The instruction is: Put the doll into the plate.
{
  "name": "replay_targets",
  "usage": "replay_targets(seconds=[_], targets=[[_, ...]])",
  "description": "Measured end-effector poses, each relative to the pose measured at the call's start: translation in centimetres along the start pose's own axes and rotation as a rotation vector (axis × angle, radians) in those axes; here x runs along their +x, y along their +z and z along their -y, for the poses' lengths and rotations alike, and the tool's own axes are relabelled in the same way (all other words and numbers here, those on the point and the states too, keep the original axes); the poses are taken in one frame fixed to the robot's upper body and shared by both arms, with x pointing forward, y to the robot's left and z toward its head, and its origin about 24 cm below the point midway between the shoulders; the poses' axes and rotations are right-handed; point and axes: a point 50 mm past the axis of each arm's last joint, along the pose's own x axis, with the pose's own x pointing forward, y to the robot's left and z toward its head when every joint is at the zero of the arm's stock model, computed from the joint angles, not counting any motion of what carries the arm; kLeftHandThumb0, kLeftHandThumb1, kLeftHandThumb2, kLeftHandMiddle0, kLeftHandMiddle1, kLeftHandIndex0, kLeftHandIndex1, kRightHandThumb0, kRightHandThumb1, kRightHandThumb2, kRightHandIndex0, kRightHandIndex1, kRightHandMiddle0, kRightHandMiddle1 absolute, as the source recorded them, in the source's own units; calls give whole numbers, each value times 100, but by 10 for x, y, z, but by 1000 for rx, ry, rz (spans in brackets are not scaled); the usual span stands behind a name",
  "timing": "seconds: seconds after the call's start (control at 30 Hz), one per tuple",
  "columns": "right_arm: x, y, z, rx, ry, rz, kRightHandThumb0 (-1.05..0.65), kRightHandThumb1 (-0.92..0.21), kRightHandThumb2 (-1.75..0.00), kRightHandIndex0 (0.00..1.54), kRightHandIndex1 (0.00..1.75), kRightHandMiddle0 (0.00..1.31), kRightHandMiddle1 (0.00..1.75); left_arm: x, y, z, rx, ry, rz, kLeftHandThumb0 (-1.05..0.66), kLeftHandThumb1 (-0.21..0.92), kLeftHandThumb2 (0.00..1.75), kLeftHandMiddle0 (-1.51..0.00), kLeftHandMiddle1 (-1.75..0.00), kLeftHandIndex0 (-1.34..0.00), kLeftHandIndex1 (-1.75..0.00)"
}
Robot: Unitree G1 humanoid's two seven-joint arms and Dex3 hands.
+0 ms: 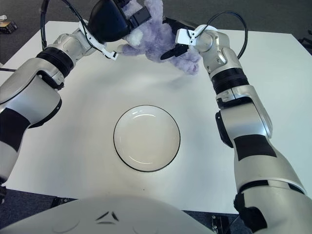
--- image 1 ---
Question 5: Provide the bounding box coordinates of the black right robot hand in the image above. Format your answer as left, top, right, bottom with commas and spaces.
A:
160, 16, 219, 60

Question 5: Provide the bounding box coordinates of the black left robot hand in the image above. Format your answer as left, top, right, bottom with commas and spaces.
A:
78, 0, 152, 60

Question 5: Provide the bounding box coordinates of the purple plush doll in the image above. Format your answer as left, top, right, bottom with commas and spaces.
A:
117, 0, 202, 76

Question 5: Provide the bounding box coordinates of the white plate with black rim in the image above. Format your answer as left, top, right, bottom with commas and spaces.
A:
113, 105, 181, 173

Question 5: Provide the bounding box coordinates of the dark cardboard box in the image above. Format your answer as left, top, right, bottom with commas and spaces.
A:
0, 20, 18, 34

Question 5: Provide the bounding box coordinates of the black chair base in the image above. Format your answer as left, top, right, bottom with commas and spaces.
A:
297, 36, 312, 53

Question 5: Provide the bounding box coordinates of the grey robot torso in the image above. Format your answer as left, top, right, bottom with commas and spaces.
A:
0, 194, 215, 234

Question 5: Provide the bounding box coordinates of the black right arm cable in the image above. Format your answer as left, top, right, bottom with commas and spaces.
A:
206, 11, 249, 60

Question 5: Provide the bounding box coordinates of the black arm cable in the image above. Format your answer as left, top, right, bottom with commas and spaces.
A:
0, 0, 90, 73
206, 11, 249, 60

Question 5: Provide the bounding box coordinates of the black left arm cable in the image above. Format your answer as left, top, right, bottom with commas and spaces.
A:
0, 0, 90, 73

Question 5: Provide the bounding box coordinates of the black table leg bracket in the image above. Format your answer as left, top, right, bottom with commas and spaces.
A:
51, 196, 76, 208
211, 214, 231, 234

